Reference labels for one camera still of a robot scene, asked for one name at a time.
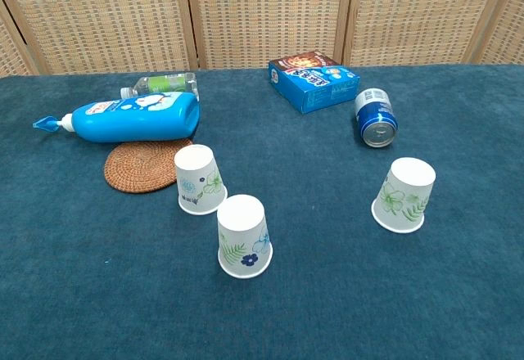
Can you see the white floral paper cup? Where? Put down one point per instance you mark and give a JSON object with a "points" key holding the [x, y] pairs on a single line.
{"points": [[195, 169], [241, 229], [405, 192]]}

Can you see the blue cookie box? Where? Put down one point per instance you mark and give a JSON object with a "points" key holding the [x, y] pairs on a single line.
{"points": [[311, 82]]}

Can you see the round woven rattan coaster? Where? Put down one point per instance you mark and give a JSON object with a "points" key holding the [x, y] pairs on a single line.
{"points": [[139, 167]]}

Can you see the blue white drink can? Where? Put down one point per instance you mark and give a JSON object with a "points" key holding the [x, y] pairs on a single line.
{"points": [[374, 110]]}

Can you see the clear green-label water bottle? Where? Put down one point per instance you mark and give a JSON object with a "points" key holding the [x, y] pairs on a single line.
{"points": [[163, 83]]}

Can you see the blue pump soap bottle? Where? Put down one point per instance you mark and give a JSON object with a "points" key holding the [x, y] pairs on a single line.
{"points": [[135, 120]]}

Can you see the dark teal tablecloth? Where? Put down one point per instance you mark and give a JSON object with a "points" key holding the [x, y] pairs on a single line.
{"points": [[311, 294]]}

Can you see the woven wooden folding screen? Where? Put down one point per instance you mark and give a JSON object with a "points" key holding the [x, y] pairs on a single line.
{"points": [[266, 16]]}

